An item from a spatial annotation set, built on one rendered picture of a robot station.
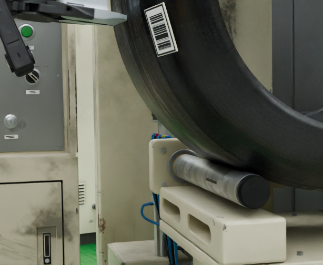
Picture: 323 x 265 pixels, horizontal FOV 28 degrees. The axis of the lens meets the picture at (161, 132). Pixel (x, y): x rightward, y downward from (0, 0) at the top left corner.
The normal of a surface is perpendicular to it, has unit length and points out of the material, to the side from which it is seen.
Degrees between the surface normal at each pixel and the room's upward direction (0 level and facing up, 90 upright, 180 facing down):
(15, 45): 88
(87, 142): 90
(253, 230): 90
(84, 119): 90
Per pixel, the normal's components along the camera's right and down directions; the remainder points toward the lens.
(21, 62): 0.22, 0.01
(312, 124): 0.16, 0.22
